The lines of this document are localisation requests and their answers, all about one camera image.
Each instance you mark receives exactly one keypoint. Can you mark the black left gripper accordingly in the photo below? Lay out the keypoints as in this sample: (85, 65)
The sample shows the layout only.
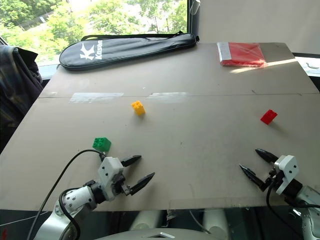
(119, 185)

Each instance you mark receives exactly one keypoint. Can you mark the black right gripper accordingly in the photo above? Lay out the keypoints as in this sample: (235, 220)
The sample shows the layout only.
(274, 178)

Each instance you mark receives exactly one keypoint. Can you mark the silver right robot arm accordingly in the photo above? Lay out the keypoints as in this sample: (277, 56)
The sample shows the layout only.
(310, 197)

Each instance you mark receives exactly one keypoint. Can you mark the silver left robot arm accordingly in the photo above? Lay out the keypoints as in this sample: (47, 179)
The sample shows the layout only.
(75, 198)

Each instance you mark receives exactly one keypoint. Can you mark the green toy brick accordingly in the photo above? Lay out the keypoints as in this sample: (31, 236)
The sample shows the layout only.
(101, 144)

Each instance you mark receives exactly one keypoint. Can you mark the red toy brick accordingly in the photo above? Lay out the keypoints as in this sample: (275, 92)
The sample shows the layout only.
(268, 117)

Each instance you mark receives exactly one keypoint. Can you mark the white rounded robot leg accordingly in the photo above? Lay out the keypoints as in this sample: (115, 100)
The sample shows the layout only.
(150, 221)
(215, 221)

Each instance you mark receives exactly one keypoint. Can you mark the yellow toy brick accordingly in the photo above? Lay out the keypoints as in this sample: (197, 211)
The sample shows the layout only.
(138, 108)

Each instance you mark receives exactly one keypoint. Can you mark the narrow clear tape strip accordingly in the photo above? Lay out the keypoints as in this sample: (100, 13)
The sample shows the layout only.
(168, 95)

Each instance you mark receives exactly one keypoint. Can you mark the wide clear tape strip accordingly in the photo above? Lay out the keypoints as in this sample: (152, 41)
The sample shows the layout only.
(96, 97)

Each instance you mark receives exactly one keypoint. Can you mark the white side table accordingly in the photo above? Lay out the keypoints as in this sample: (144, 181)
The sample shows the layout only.
(310, 65)

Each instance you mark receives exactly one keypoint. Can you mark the red package with silver strip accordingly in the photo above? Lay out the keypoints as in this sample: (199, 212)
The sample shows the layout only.
(245, 53)

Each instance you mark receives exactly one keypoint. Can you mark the black Kason racket bag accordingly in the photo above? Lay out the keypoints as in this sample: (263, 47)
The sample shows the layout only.
(125, 51)

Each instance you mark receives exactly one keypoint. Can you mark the dark plaid jacket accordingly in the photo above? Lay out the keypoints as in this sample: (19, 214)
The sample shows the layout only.
(17, 87)

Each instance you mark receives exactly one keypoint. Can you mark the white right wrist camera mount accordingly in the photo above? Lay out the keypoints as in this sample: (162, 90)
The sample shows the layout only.
(287, 170)

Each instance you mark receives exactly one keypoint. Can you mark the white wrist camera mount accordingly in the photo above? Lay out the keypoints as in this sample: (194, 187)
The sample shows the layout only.
(287, 170)
(108, 167)

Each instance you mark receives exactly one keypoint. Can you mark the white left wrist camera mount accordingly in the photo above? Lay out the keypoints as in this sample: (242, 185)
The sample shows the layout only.
(108, 167)

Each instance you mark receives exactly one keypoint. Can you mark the dark window frame post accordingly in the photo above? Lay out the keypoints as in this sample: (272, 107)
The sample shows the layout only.
(193, 22)

